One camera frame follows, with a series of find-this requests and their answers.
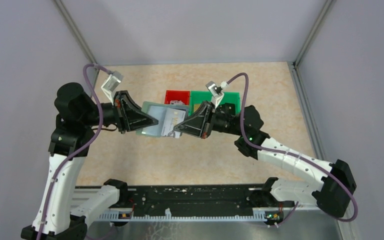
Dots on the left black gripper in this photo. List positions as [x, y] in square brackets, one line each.
[130, 120]

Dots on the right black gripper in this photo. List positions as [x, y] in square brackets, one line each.
[199, 123]

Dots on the white credit card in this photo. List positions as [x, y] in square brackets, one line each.
[172, 117]

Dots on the grey-green card holder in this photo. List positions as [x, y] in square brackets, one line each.
[158, 111]

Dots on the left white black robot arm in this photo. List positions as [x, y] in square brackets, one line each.
[77, 125]

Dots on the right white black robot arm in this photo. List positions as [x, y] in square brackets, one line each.
[328, 185]

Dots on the gold card in green bin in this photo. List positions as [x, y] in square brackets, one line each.
[196, 107]

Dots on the white cards in red bin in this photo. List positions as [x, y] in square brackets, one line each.
[177, 102]

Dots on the black card holder in bin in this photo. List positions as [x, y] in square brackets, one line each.
[228, 107]

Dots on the middle green plastic bin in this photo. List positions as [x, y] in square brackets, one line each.
[197, 97]

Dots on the green plastic bin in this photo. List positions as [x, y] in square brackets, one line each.
[234, 98]
[197, 97]

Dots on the red plastic bin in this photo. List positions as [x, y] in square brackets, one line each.
[181, 95]

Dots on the right green plastic bin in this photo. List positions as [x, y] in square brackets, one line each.
[234, 98]

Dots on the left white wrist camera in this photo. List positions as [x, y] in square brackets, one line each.
[110, 84]

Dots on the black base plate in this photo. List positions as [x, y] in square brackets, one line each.
[219, 200]

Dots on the left corner aluminium post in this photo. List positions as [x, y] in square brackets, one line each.
[74, 30]

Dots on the corner aluminium post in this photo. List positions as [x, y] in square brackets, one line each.
[316, 27]
[74, 30]

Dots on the aluminium frame rail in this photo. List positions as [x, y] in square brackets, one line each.
[88, 191]

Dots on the white toothed cable duct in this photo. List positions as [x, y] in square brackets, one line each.
[115, 216]

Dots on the right side aluminium rail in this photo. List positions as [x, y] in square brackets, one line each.
[312, 129]

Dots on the right corner aluminium post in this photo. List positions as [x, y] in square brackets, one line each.
[316, 27]

